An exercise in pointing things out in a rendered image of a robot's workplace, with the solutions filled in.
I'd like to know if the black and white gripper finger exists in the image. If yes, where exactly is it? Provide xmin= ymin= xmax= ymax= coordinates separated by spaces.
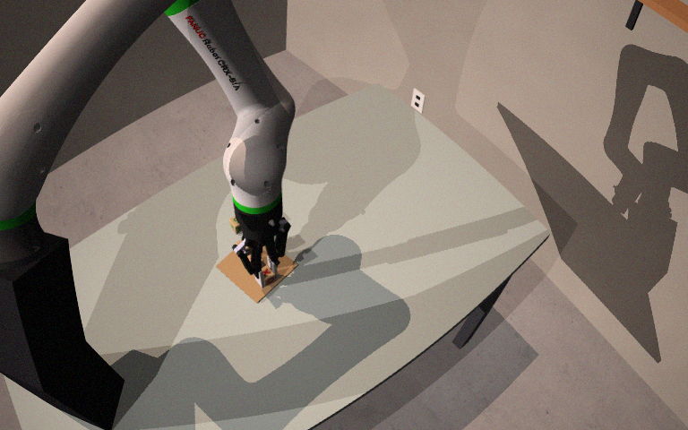
xmin=265 ymin=217 xmax=291 ymax=280
xmin=232 ymin=238 xmax=265 ymax=288

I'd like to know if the tan square mat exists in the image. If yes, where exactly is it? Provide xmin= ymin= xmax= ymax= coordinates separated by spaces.
xmin=216 ymin=246 xmax=298 ymax=303

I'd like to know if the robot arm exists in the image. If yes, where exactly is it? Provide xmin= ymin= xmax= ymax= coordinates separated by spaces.
xmin=0 ymin=0 xmax=296 ymax=270

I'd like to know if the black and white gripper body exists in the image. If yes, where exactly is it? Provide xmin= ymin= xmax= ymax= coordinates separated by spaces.
xmin=241 ymin=223 xmax=280 ymax=249

